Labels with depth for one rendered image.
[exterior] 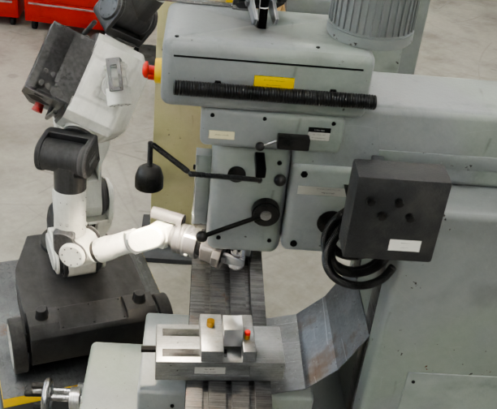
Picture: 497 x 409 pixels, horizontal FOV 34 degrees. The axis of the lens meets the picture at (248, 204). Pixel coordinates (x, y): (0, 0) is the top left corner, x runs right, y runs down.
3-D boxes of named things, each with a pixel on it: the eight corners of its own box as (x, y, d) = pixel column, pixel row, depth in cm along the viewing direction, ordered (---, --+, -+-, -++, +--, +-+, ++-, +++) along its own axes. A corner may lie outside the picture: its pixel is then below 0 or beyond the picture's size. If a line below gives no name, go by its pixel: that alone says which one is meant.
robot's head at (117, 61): (108, 94, 218) (104, 92, 210) (105, 62, 217) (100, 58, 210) (131, 92, 218) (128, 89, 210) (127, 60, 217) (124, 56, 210)
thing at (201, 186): (191, 224, 213) (196, 154, 201) (192, 215, 216) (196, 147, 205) (206, 225, 213) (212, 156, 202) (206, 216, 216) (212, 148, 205)
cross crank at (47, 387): (29, 424, 247) (28, 397, 240) (36, 395, 257) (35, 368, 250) (82, 426, 248) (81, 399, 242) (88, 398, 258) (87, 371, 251)
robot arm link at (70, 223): (45, 263, 232) (45, 194, 221) (64, 241, 243) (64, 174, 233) (84, 271, 230) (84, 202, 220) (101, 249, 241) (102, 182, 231)
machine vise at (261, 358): (154, 380, 218) (156, 350, 212) (155, 342, 231) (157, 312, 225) (283, 381, 222) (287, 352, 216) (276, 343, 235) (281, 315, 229)
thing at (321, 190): (280, 252, 206) (293, 165, 192) (274, 200, 226) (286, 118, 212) (353, 256, 207) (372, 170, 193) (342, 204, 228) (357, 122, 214)
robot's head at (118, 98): (103, 108, 219) (110, 105, 211) (99, 70, 218) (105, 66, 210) (127, 105, 221) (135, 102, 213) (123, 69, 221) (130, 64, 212)
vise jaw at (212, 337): (200, 362, 216) (201, 350, 214) (198, 324, 228) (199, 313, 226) (222, 362, 216) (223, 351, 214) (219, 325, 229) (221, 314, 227)
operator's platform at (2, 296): (-14, 336, 360) (-22, 264, 338) (136, 310, 384) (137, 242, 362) (10, 475, 300) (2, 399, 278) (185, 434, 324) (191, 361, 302)
